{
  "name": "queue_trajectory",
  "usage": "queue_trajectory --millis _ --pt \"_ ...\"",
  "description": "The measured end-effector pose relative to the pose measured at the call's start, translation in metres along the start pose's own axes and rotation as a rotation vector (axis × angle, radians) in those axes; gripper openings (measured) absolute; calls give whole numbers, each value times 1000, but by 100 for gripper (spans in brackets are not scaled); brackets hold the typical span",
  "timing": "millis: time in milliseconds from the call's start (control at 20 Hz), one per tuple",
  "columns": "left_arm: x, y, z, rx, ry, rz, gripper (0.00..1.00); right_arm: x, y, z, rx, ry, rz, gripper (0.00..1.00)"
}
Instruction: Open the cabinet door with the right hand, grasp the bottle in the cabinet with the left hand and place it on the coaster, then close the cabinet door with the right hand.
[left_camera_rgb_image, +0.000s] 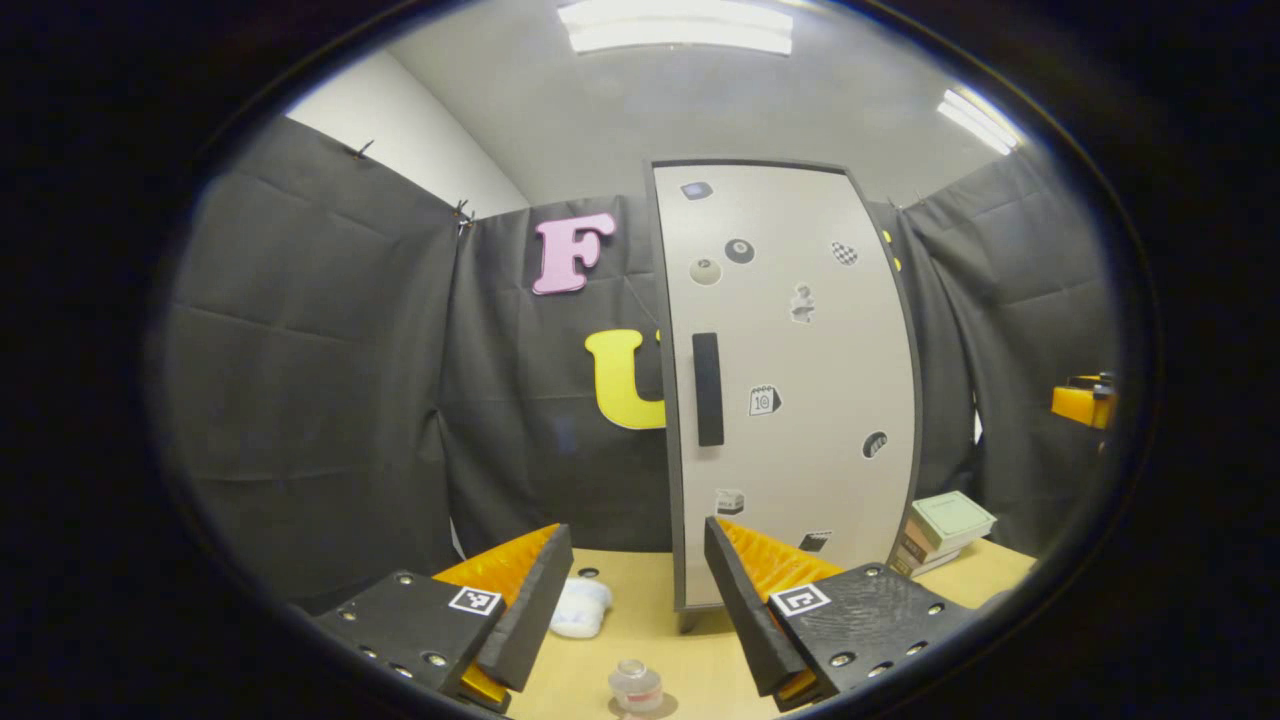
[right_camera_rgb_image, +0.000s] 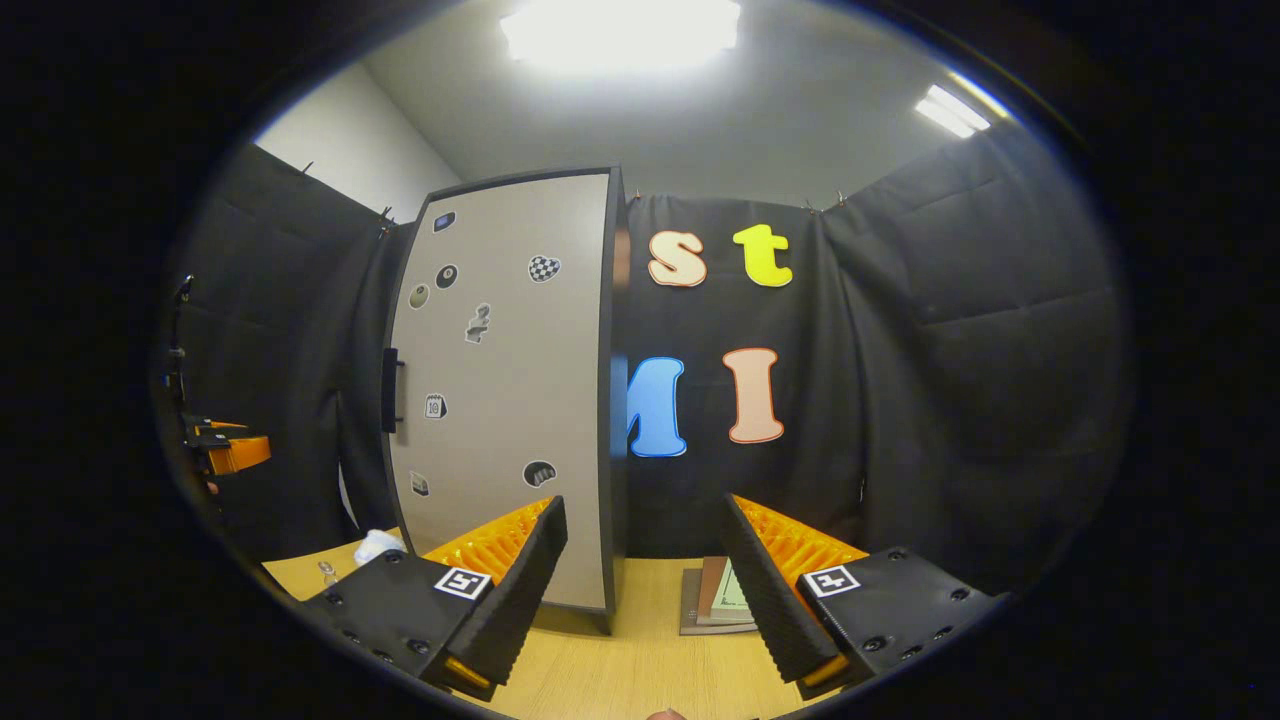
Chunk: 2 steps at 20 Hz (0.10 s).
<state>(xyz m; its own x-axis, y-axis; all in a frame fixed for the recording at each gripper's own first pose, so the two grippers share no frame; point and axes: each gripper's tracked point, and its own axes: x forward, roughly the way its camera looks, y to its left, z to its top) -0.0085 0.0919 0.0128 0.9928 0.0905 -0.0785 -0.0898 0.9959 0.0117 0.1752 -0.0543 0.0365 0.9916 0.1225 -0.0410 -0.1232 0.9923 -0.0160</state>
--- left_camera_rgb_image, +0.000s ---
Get large ceiling light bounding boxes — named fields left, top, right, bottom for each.
left=557, top=0, right=795, bottom=57

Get small ceiling light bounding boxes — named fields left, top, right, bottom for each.
left=937, top=88, right=1022, bottom=157

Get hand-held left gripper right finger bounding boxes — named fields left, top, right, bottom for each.
left=703, top=516, right=979, bottom=713

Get brown book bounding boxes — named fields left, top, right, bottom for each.
left=890, top=528, right=966, bottom=579

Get white crumpled cloth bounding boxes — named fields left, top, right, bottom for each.
left=550, top=577, right=613, bottom=640

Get grey cabinet door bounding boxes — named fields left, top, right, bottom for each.
left=655, top=163, right=918, bottom=609

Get clear plastic bottle red label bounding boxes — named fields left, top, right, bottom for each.
left=608, top=658, right=667, bottom=715

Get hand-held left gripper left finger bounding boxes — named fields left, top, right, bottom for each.
left=310, top=522, right=576, bottom=715

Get black backdrop cloth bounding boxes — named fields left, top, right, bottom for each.
left=150, top=115, right=1121, bottom=611

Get grey cabinet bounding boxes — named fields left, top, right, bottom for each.
left=650, top=158, right=923, bottom=634

